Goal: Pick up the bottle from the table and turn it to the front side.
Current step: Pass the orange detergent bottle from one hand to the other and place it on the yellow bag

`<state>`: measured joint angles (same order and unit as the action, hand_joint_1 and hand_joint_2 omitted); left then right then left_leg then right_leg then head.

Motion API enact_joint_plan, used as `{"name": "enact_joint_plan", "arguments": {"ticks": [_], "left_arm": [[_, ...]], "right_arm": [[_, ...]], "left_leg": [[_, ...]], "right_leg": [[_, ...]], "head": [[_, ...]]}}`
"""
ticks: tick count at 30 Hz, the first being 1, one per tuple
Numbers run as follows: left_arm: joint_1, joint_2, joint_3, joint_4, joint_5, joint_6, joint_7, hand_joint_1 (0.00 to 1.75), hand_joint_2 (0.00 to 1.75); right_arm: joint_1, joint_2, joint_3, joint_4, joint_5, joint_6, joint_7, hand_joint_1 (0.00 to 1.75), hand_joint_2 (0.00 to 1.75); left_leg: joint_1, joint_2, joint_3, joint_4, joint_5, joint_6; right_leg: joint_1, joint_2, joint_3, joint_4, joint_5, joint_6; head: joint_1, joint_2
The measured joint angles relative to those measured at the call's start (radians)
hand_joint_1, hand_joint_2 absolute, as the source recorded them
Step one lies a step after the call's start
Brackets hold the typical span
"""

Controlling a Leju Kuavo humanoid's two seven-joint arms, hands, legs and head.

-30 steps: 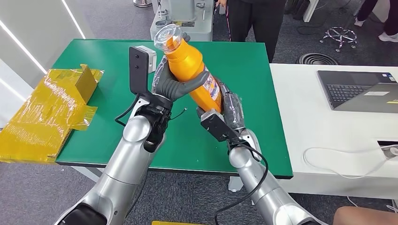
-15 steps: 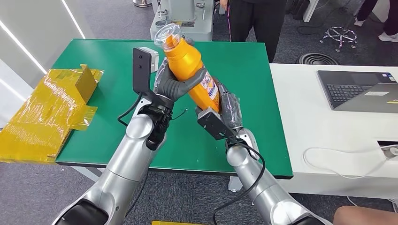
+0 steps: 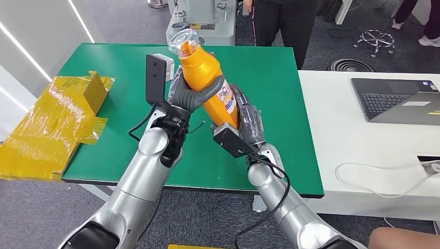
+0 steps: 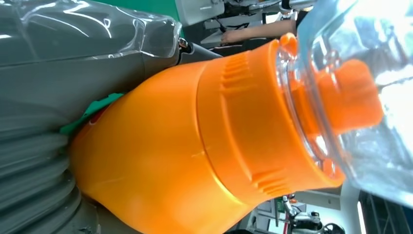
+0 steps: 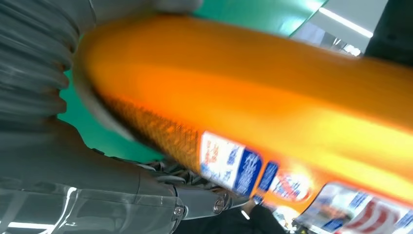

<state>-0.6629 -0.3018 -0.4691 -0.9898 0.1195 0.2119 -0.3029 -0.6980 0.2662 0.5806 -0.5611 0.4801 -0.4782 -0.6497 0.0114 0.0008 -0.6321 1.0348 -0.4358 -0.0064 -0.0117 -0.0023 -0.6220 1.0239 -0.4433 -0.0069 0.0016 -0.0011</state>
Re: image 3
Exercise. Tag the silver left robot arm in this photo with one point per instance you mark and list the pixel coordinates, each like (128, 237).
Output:
(141, 185)

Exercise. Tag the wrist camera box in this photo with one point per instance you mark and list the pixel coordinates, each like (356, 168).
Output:
(232, 141)
(155, 79)

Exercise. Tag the chrome chair base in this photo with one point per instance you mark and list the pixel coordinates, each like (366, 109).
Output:
(375, 38)

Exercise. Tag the orange plastic bottle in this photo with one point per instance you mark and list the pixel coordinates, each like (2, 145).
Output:
(202, 74)

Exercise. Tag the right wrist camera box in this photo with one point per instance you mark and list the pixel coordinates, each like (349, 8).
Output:
(232, 141)

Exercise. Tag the grey open laptop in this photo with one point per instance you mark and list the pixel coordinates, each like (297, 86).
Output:
(395, 101)

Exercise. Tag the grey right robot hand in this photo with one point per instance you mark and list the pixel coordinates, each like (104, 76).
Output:
(251, 123)

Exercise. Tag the black round ribbed disc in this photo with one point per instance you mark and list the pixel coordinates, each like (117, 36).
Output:
(350, 66)

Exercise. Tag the white table leg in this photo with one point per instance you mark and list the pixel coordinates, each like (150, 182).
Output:
(259, 203)

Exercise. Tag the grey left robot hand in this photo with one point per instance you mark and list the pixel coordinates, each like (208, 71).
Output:
(187, 98)

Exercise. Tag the person's knee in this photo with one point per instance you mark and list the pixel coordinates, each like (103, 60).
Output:
(405, 239)

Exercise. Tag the white machine base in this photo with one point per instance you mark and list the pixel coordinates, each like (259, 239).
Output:
(213, 32)

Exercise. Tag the person's hand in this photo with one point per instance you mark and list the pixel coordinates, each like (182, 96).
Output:
(247, 5)

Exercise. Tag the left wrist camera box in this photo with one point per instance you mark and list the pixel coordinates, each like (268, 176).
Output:
(155, 79)

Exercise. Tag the yellow taped cardboard box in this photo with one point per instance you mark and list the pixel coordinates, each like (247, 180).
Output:
(48, 130)

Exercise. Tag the yellow flat object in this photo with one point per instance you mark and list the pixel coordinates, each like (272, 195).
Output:
(192, 247)

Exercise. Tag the chrome stand base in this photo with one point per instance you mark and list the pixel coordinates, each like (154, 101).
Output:
(158, 4)

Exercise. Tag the person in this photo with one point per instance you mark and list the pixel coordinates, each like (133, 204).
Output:
(285, 24)
(431, 20)

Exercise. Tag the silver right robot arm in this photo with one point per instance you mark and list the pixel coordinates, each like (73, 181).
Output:
(292, 213)

